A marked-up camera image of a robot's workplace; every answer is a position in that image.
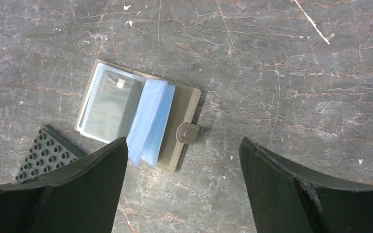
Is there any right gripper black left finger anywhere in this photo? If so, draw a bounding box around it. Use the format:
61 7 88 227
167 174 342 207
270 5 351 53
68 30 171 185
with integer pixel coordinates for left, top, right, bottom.
0 137 128 233

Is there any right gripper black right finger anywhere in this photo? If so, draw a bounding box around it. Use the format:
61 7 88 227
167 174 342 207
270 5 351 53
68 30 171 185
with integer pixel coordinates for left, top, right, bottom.
239 137 373 233

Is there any grey blue card holder wallet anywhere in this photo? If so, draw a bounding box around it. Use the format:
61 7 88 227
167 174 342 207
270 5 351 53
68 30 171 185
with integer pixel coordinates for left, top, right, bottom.
75 59 201 173

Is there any dark grey studded baseplate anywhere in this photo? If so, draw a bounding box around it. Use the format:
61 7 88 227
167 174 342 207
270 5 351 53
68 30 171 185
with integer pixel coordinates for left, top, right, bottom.
14 124 86 183

